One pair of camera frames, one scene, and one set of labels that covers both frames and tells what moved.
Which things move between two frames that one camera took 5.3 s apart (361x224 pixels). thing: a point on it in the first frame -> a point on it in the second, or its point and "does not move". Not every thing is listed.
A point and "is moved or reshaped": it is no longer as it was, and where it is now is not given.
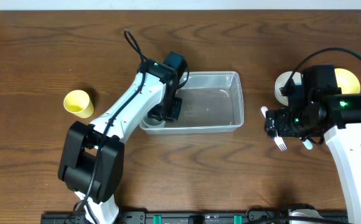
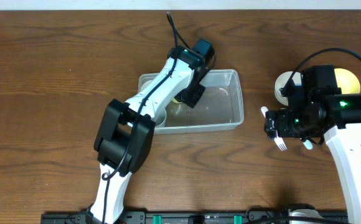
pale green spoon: x=308 y=144 does not move
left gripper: x=164 y=112 -> x=192 y=94
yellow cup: x=78 y=103 is moved or reshaped
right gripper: x=271 y=123 does not move
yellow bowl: x=347 y=81 does not move
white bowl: x=281 y=81 does not move
